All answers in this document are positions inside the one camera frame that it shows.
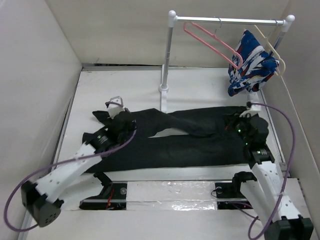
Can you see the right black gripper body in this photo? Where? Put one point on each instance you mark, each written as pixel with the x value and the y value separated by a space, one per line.
pixel 240 124

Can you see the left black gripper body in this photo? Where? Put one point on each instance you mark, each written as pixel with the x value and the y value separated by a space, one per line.
pixel 123 139

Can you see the black trousers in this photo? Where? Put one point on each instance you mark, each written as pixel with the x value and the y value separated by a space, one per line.
pixel 179 139

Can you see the pink plastic hanger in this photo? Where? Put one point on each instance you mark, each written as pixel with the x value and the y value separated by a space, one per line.
pixel 220 47

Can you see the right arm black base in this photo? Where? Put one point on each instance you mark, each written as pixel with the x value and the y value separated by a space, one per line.
pixel 228 194

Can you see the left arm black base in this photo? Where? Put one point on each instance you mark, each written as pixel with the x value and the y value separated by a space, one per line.
pixel 112 197

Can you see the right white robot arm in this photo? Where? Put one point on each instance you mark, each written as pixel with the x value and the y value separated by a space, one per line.
pixel 264 185

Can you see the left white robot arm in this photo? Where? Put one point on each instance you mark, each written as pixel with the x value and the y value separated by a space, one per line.
pixel 41 197

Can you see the cream plastic hanger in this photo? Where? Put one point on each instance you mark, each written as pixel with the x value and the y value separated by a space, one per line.
pixel 273 52

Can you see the blue white patterned garment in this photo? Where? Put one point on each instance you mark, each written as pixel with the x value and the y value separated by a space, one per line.
pixel 257 67

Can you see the white metal clothes rack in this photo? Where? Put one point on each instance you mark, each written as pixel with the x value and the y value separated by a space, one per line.
pixel 173 18

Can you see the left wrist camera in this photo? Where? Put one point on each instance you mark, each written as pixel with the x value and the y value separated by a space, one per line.
pixel 114 106

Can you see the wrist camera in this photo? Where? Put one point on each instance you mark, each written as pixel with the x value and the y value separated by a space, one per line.
pixel 114 106
pixel 252 108

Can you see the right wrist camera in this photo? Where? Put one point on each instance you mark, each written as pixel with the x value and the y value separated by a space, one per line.
pixel 252 108

